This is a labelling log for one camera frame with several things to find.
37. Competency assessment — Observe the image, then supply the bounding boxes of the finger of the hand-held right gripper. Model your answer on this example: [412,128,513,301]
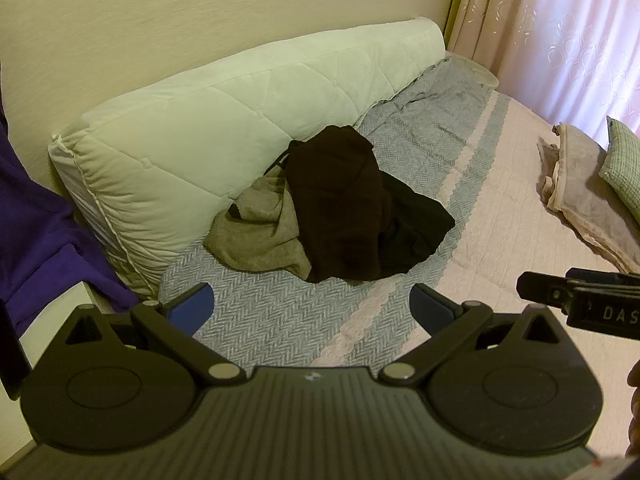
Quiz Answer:
[516,270,576,317]

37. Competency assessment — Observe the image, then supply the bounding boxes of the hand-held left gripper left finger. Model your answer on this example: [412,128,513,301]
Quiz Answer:
[62,282,247,387]

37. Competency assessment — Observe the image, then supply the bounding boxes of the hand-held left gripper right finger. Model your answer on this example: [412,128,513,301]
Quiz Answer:
[378,282,563,387]

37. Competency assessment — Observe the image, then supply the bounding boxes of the grey knit sweater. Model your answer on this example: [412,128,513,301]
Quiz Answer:
[202,167,313,281]

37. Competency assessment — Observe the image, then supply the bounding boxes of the dark brown garment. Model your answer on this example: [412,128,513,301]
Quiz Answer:
[285,125,396,285]

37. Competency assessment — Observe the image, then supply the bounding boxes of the person's right hand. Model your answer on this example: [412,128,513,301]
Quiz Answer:
[626,359,640,411]

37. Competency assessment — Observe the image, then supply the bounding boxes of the black garment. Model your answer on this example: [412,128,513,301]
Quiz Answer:
[377,170,457,278]

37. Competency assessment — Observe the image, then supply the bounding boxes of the folded beige blanket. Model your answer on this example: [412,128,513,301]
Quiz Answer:
[537,122,640,276]

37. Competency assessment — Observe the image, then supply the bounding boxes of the grey and pink bedspread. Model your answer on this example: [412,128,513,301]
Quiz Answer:
[157,57,640,368]

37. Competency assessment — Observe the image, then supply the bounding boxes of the green checked pillow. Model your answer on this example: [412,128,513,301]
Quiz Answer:
[599,116,640,211]

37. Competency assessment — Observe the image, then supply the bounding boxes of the purple cloth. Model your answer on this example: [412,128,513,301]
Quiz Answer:
[0,105,141,341]

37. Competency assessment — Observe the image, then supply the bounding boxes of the white quilted duvet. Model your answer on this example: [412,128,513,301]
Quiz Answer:
[47,18,446,301]

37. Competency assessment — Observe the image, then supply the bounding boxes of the white sheer curtain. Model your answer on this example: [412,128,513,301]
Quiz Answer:
[525,0,640,136]

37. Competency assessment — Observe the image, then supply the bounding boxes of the pink patterned curtain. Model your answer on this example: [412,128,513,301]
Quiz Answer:
[447,0,566,126]

